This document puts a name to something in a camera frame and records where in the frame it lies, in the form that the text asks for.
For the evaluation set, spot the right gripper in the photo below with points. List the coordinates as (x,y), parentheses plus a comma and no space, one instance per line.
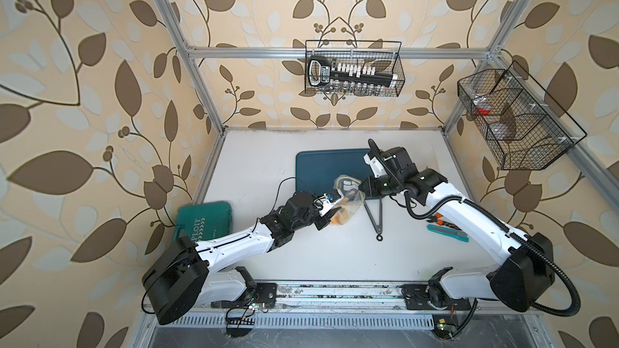
(370,191)

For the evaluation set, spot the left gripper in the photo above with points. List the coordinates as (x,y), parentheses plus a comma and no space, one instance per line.
(324,220)

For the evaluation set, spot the clear zip bag yellow strip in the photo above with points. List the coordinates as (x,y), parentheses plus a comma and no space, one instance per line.
(353,199)

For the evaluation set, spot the black tongs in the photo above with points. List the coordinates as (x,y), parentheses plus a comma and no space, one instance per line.
(377,222)

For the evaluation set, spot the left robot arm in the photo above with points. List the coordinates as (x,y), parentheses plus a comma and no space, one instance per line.
(191,272)

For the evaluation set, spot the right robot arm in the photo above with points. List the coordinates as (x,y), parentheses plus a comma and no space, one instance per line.
(520,273)

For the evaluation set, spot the teal tray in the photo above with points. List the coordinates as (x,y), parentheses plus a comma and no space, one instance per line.
(316,171)

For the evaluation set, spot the teal small clip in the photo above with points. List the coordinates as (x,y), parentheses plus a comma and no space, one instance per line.
(449,232)

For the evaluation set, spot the green box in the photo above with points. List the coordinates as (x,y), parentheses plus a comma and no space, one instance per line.
(204,222)

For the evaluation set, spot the red item in basket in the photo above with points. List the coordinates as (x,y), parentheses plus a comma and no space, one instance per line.
(484,108)

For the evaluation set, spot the orange handled pliers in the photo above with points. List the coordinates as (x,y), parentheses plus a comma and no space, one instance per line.
(439,220)

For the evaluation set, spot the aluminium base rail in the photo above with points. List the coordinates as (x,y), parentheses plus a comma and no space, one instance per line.
(338,297)

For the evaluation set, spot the back wire basket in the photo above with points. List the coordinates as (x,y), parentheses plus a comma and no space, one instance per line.
(384,55)

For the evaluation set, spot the wire basket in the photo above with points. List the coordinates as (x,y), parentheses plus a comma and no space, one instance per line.
(384,55)
(529,127)

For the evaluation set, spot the right wire basket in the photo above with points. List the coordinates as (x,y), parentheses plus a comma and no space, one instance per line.
(529,127)

